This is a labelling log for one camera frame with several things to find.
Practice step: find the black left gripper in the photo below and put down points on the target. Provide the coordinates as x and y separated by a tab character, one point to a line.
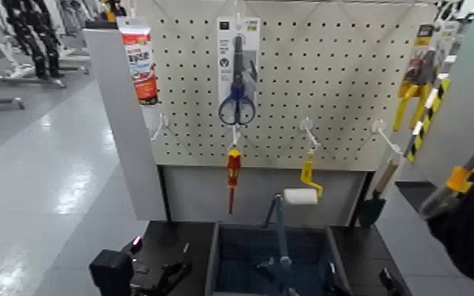
146	279

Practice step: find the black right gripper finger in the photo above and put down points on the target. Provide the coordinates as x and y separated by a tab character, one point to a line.
391	283
331	281

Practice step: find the red yellow screwdriver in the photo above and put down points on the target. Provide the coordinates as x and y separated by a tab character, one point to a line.
233	165

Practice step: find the orange grey handheld tool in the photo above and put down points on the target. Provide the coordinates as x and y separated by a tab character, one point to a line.
459	179

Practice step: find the yellow pliers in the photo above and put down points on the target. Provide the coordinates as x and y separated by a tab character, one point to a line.
421	70

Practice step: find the dark sleeved person forearm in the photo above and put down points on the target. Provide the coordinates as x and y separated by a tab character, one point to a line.
468	244

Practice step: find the grey panel below pegboard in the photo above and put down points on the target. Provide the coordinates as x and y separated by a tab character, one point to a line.
204	194

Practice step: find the white pegboard hook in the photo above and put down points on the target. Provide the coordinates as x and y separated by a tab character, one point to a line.
234	134
383	134
308	128
160	126

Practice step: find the tall grey side panel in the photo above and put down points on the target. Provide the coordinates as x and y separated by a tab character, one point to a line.
125	124

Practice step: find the large grey hazard edged panel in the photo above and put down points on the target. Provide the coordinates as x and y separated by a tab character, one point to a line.
468	103

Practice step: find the white perforated pegboard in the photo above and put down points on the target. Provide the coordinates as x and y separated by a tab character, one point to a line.
336	82

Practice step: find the red white sealant tube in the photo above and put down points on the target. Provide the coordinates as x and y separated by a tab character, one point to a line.
140	62

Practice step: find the blue scissors on card package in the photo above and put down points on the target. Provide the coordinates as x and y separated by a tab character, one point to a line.
226	49

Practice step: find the yellow black background object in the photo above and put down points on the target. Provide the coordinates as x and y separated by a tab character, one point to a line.
112	10

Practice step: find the black background robot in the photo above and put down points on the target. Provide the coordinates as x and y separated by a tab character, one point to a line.
34	37

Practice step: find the black frame strut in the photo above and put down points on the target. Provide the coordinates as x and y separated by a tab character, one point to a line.
164	194
361	194

